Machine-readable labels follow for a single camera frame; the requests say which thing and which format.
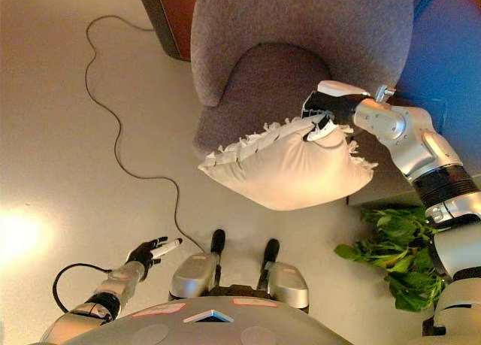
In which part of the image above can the thin black floor cable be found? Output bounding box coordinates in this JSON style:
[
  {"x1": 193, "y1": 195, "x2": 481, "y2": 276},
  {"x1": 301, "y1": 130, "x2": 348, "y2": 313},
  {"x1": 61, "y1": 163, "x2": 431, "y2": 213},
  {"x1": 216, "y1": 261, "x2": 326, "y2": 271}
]
[{"x1": 85, "y1": 15, "x2": 206, "y2": 254}]

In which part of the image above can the handwritten red-bordered label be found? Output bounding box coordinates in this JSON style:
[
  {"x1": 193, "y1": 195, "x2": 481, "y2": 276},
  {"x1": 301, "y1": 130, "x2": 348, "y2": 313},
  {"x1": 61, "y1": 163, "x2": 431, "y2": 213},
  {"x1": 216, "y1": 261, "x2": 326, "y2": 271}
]
[{"x1": 131, "y1": 302, "x2": 188, "y2": 319}]

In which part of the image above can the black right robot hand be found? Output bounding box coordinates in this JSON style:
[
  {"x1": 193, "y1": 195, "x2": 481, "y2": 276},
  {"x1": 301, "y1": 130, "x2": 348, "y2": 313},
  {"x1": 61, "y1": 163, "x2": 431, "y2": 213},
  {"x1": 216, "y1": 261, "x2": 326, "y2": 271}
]
[{"x1": 301, "y1": 80, "x2": 371, "y2": 141}]

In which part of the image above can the black robot foot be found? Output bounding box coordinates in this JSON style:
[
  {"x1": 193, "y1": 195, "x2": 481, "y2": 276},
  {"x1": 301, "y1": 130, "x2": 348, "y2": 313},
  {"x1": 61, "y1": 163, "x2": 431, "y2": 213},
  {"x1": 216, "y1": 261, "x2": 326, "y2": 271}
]
[
  {"x1": 264, "y1": 238, "x2": 280, "y2": 265},
  {"x1": 210, "y1": 228, "x2": 226, "y2": 254}
]

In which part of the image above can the silver right robot leg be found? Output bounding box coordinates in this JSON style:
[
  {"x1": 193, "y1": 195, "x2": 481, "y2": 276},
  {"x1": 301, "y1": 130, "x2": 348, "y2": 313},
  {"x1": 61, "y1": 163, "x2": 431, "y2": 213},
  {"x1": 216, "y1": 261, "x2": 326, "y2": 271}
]
[{"x1": 257, "y1": 262, "x2": 311, "y2": 314}]

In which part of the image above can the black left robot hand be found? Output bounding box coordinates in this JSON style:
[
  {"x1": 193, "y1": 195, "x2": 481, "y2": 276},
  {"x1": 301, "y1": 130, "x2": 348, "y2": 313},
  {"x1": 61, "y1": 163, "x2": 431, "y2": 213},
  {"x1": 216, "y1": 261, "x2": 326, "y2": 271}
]
[{"x1": 126, "y1": 236, "x2": 184, "y2": 269}]

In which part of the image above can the black right robot foot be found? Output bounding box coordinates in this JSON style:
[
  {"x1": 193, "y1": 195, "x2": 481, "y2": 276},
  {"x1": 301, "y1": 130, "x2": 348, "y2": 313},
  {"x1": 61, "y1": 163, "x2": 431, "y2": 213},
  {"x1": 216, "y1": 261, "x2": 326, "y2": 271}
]
[{"x1": 264, "y1": 238, "x2": 280, "y2": 265}]

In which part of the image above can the grey robot torso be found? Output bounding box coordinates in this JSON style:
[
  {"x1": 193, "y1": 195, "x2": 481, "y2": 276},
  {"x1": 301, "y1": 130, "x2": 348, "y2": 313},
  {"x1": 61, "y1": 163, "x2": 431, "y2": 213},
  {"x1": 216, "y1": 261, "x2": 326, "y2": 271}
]
[{"x1": 65, "y1": 295, "x2": 354, "y2": 345}]

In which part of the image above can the silver robot leg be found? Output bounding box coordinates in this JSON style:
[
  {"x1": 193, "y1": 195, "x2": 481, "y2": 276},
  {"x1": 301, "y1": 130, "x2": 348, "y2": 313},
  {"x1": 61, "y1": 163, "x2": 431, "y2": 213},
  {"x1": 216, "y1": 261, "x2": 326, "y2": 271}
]
[
  {"x1": 168, "y1": 253, "x2": 221, "y2": 301},
  {"x1": 257, "y1": 262, "x2": 311, "y2": 314}
]

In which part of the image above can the green leafy plant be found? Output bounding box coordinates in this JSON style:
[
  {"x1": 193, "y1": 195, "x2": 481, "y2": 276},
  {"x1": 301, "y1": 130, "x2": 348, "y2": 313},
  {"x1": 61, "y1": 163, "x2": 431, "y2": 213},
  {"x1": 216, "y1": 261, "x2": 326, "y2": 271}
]
[{"x1": 333, "y1": 205, "x2": 452, "y2": 312}]

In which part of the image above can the dark-edged wooden partition panel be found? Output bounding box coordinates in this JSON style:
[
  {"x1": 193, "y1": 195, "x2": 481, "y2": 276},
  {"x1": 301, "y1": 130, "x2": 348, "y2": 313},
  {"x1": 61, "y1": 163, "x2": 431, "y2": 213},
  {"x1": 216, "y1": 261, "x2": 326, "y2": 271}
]
[{"x1": 134, "y1": 0, "x2": 200, "y2": 62}]

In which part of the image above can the black left robot foot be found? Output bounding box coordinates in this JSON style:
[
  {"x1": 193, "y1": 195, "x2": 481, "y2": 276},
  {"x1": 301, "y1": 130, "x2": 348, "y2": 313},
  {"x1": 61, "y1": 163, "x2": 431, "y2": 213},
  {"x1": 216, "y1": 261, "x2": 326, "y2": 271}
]
[{"x1": 210, "y1": 228, "x2": 226, "y2": 254}]

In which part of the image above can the cream fringed pillow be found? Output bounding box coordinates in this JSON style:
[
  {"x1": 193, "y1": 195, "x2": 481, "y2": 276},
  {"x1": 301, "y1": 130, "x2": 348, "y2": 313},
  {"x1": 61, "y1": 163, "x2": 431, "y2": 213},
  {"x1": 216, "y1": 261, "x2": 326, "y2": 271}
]
[{"x1": 198, "y1": 115, "x2": 379, "y2": 212}]

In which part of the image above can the silver left robot leg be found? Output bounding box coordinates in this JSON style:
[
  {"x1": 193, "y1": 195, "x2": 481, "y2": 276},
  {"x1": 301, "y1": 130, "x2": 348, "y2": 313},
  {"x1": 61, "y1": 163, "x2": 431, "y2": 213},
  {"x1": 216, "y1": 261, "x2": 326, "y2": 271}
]
[{"x1": 168, "y1": 253, "x2": 221, "y2": 301}]

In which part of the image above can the blank red-bordered label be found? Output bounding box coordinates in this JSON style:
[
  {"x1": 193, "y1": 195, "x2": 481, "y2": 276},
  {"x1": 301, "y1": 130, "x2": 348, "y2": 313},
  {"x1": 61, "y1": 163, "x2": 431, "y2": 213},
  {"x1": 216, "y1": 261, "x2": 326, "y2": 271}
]
[{"x1": 231, "y1": 298, "x2": 279, "y2": 308}]

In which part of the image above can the grey fabric armchair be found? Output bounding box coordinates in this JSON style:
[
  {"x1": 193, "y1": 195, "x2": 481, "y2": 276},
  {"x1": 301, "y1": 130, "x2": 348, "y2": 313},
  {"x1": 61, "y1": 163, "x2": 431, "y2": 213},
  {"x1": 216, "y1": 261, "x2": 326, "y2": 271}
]
[{"x1": 190, "y1": 0, "x2": 414, "y2": 160}]

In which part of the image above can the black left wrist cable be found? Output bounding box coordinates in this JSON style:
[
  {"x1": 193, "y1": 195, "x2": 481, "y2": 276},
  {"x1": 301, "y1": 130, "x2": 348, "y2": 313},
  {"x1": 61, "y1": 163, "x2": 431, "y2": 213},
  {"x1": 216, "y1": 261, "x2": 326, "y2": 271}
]
[{"x1": 52, "y1": 262, "x2": 113, "y2": 314}]

